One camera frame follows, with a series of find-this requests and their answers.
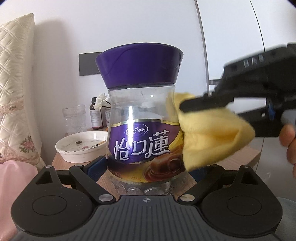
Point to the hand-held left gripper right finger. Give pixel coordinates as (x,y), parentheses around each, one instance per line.
(203,184)

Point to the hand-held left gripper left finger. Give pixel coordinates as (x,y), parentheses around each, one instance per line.
(97,169)

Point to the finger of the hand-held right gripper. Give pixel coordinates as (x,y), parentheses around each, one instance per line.
(205,102)

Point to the yellow cloth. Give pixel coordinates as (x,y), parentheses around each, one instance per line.
(208,136)

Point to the clear jar with purple lid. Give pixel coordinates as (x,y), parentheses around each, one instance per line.
(141,115)

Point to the person's right hand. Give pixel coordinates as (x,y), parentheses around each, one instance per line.
(289,139)

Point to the cigarette butt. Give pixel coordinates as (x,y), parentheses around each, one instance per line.
(101,143)

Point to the white ceramic dish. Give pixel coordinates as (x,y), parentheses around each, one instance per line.
(78,148)

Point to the wooden nightstand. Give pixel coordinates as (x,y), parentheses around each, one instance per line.
(240,157)

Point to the pile of coins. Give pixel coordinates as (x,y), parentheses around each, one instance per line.
(138,188)

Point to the brown glass bottle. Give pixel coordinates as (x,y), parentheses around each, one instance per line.
(96,118)

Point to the clear glass tumbler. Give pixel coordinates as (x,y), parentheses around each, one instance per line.
(74,120)

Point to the small white bottle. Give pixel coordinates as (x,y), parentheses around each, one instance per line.
(107,115)

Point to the white wardrobe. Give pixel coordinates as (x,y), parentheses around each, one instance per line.
(231,30)

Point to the white flower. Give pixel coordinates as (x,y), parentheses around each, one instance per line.
(101,100)

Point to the pink bed sheet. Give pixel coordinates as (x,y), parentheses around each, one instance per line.
(16,185)

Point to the grey clothing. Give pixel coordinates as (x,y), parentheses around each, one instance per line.
(288,213)

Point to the cream quilted headboard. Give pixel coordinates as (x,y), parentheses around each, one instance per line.
(16,92)

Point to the grey wall socket panel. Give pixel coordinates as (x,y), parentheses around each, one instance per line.
(89,63)

